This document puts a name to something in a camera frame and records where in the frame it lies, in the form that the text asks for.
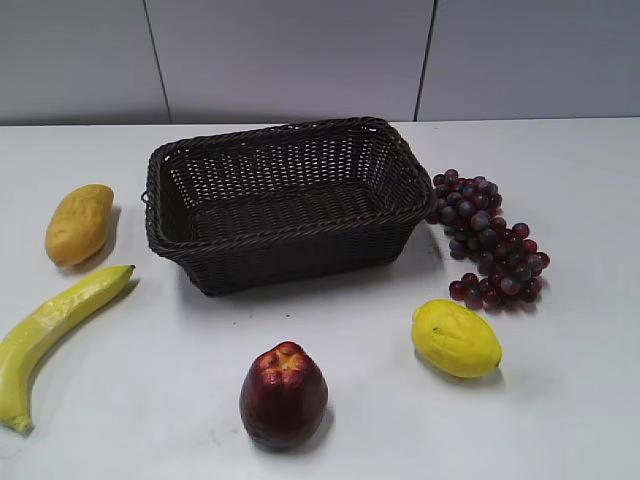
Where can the yellow banana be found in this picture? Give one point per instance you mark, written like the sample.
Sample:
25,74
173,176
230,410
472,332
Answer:
30,341

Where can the black wicker basket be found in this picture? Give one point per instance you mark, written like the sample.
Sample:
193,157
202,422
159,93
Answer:
285,203

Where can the dark red apple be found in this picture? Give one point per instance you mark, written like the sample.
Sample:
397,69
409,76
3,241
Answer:
283,397

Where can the yellow lemon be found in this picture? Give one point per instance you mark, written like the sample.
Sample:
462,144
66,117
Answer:
455,340

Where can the purple grape bunch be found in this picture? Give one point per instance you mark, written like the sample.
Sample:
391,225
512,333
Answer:
509,263

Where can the yellow mango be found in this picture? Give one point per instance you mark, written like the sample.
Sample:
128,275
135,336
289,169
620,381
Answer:
79,226

